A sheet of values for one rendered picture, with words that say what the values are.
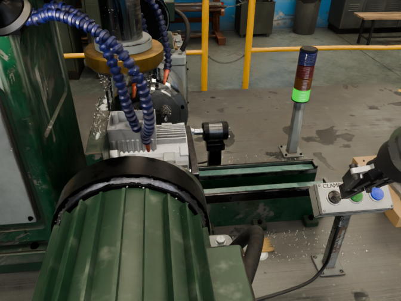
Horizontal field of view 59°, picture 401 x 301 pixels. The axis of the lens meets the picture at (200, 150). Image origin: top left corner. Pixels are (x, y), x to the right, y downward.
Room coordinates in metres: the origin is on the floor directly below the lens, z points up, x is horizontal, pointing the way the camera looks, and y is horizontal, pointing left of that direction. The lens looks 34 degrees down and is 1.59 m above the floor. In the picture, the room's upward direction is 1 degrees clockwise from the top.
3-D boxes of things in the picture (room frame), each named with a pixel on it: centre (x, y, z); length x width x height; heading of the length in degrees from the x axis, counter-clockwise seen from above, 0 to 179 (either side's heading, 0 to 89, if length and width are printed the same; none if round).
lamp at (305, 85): (1.19, -0.36, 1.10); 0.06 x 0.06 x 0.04
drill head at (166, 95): (1.15, 0.18, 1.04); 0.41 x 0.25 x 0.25; 7
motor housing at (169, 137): (0.82, 0.14, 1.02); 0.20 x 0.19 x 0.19; 97
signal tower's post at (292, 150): (1.19, -0.36, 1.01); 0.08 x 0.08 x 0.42; 7
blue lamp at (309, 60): (1.19, -0.36, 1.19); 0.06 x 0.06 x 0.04
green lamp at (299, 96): (1.19, -0.36, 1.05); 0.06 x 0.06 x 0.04
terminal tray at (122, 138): (0.82, 0.18, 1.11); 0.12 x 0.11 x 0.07; 97
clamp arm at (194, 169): (0.87, 0.03, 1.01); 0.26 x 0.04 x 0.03; 7
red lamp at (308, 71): (1.19, -0.36, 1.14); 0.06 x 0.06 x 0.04
